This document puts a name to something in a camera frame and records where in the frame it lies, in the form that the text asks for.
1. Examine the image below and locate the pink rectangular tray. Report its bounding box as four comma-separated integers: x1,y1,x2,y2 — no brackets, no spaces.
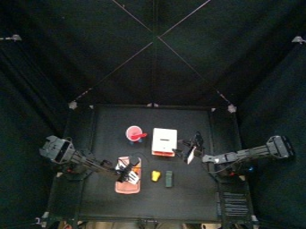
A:
113,156,143,195

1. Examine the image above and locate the yellow small block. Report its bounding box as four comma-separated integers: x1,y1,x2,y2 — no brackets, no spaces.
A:
151,170,163,182

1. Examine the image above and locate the white box with orange edge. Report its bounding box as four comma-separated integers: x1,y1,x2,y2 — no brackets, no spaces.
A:
151,127,179,157

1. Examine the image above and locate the dark green rectangular block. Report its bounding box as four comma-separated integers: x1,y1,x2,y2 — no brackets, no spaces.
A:
164,170,175,189

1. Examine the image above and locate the pink cup with red spoon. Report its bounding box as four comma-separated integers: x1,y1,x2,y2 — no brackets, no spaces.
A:
124,125,148,145

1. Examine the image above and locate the thin diagonal brace cord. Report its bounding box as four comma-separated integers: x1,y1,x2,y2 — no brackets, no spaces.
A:
109,0,232,106
73,0,212,102

